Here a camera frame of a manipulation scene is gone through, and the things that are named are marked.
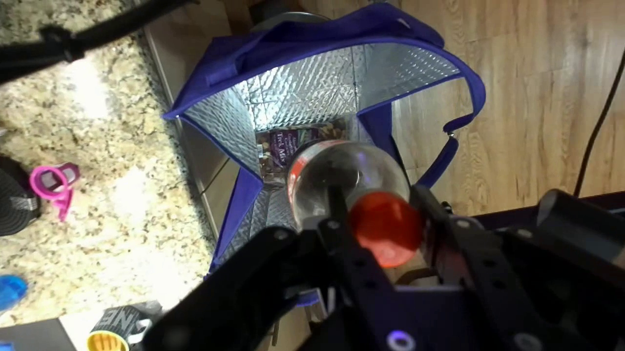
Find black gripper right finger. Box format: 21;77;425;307
409;185;585;351

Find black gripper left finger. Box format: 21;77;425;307
142;187;388;351

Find clear coca cola bottle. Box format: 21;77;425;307
286;140;423;268

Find blue insulated bag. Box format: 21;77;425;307
167;3;486;265

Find black and yellow can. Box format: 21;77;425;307
85;300;161;351

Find purple snack package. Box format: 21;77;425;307
255;122;345;183

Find pink plastic clip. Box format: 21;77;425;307
29;161;79;220

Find blue plastic object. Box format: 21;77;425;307
0;274;29;311

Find black round object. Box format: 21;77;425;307
0;155;40;235

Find black floor cable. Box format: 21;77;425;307
571;46;625;200

